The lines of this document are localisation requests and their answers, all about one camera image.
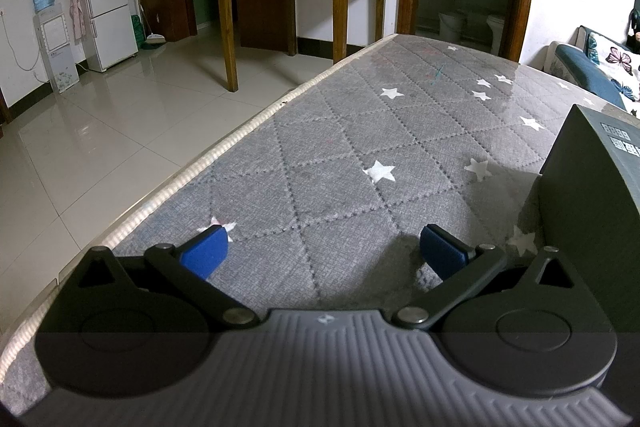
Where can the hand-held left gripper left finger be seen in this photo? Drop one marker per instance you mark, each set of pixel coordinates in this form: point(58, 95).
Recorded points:
point(205, 252)

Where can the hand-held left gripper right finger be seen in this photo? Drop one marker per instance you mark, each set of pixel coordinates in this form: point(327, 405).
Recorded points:
point(442, 249)

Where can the grey printed box lid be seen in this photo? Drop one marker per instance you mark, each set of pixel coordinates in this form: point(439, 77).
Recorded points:
point(590, 207)

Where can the grey star quilted desktop cover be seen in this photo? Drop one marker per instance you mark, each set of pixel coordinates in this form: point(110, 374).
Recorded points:
point(350, 132)

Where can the white broom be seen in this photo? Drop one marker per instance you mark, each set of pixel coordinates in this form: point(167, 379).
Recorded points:
point(154, 41)

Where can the white bucket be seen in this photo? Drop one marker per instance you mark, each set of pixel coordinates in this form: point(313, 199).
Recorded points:
point(452, 26)

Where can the white toilet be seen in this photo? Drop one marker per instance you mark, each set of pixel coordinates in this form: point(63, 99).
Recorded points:
point(496, 29)

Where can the blue sofa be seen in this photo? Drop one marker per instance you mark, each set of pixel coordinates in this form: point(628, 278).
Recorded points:
point(580, 67)

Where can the white water dispenser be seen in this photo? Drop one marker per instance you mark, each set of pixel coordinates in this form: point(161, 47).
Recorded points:
point(55, 52)

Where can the butterfly print blanket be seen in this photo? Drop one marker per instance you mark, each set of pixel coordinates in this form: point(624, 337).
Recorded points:
point(617, 62)

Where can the white refrigerator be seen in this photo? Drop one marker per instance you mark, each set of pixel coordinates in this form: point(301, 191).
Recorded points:
point(107, 7)

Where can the pink apron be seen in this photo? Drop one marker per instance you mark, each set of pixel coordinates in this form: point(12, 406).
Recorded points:
point(76, 9)

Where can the dark backpack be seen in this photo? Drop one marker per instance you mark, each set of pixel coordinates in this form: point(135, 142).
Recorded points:
point(635, 27)

